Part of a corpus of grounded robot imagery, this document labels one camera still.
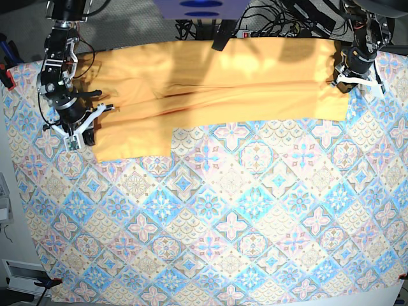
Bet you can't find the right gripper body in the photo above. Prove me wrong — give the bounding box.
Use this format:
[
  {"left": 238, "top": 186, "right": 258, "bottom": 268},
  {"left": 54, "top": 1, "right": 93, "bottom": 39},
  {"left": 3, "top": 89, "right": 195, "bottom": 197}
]
[{"left": 43, "top": 100, "right": 115, "bottom": 150}]

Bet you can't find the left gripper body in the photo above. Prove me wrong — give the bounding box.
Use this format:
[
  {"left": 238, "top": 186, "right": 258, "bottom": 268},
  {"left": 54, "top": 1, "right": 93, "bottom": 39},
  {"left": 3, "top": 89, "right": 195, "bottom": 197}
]
[{"left": 331, "top": 47, "right": 386, "bottom": 96}]

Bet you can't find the yellow T-shirt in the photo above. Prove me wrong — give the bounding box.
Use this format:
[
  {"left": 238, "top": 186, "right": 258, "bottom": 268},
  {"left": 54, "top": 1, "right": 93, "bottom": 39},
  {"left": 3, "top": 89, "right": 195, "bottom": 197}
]
[{"left": 75, "top": 38, "right": 349, "bottom": 161}]

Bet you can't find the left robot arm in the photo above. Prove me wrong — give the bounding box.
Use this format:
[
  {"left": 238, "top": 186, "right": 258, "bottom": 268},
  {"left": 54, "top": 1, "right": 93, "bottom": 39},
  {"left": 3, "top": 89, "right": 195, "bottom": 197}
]
[{"left": 331, "top": 1, "right": 391, "bottom": 98}]

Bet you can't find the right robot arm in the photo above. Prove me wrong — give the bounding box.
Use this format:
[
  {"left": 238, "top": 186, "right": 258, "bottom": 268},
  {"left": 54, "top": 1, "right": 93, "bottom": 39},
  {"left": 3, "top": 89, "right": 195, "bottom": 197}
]
[{"left": 37, "top": 0, "right": 114, "bottom": 152}]

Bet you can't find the red table clamp left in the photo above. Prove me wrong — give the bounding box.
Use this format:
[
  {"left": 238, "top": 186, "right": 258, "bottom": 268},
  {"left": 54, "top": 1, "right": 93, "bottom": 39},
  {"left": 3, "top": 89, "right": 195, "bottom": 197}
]
[{"left": 0, "top": 63, "right": 16, "bottom": 91}]

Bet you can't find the white power strip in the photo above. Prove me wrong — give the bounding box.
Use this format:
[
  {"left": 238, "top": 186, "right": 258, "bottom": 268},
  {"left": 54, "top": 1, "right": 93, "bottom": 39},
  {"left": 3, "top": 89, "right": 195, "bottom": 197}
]
[{"left": 235, "top": 30, "right": 299, "bottom": 38}]

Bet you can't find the patterned tile tablecloth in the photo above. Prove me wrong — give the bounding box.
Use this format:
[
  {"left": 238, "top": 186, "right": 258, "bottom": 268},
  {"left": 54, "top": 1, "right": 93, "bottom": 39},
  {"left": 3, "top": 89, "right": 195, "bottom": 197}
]
[{"left": 1, "top": 53, "right": 407, "bottom": 305}]

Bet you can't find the orange clamp bottom left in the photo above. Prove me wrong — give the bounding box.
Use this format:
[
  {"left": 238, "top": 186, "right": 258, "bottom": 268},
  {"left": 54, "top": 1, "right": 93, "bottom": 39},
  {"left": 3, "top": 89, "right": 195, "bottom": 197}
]
[{"left": 34, "top": 277, "right": 62, "bottom": 289}]

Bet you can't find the white tray bottom left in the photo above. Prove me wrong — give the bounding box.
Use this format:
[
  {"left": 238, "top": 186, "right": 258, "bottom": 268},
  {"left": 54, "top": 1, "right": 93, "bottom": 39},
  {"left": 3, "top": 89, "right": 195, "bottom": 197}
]
[{"left": 1, "top": 259, "right": 48, "bottom": 296}]

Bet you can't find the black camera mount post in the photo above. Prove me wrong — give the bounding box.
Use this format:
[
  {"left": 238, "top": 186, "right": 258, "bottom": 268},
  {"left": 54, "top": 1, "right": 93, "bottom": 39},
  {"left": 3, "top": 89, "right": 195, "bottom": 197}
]
[{"left": 212, "top": 20, "right": 237, "bottom": 52}]

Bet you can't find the black cable bundle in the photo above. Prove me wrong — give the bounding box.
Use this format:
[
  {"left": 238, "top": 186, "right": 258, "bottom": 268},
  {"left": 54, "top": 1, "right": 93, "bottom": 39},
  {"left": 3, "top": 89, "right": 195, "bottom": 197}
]
[{"left": 174, "top": 19, "right": 205, "bottom": 42}]

